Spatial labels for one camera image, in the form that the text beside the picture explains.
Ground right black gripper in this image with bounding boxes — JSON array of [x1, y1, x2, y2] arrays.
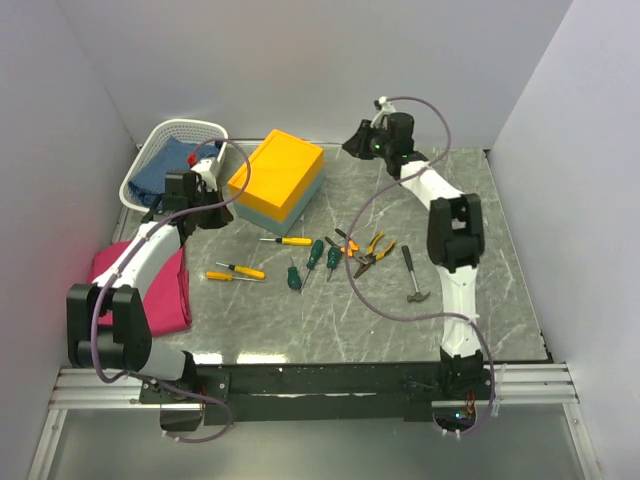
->
[[339, 120, 391, 161]]

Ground orange grey drawer box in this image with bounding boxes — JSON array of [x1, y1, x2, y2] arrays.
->
[[227, 129, 324, 236]]

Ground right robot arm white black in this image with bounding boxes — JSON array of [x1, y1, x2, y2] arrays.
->
[[342, 112, 485, 399]]

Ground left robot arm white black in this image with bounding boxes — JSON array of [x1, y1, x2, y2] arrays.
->
[[66, 170, 233, 402]]

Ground yellow screwdriver lower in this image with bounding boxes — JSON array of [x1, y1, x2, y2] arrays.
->
[[205, 271, 258, 282]]

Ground yellow screwdriver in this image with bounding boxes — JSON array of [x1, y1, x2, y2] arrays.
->
[[216, 262, 266, 280], [260, 237, 313, 246], [205, 271, 258, 282]]

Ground yellow screwdriver middle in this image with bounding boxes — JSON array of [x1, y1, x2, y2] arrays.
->
[[216, 262, 266, 280]]

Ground yellow screwdriver upper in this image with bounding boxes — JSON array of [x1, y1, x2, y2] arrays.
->
[[260, 237, 313, 246]]

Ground blue cloth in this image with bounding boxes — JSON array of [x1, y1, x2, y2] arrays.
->
[[127, 136, 197, 207]]

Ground white plastic basket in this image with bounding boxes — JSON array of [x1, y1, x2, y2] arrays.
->
[[119, 118, 228, 213]]

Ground pink folded cloth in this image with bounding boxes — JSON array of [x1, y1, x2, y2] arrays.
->
[[88, 241, 192, 338]]

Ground green screwdriver short left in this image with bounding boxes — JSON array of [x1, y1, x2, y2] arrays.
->
[[286, 259, 302, 291]]

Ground orange black pliers small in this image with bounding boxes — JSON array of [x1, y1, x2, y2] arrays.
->
[[325, 228, 360, 258]]

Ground green screwdriver long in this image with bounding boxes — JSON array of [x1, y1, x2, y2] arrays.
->
[[301, 239, 324, 290]]

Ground green screwdriver right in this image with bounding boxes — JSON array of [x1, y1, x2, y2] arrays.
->
[[326, 246, 342, 280]]

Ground orange black long-nose pliers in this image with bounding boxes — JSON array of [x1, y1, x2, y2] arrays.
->
[[353, 232, 396, 279]]

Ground small black hammer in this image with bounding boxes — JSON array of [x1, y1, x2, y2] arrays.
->
[[401, 245, 430, 303]]

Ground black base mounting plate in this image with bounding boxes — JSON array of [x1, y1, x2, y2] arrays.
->
[[138, 360, 497, 432]]

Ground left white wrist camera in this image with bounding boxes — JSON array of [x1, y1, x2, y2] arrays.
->
[[190, 157, 223, 185]]

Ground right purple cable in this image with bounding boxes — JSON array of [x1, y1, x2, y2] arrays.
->
[[342, 94, 497, 436]]

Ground aluminium rail frame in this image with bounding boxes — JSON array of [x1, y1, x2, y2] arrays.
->
[[28, 364, 603, 479]]

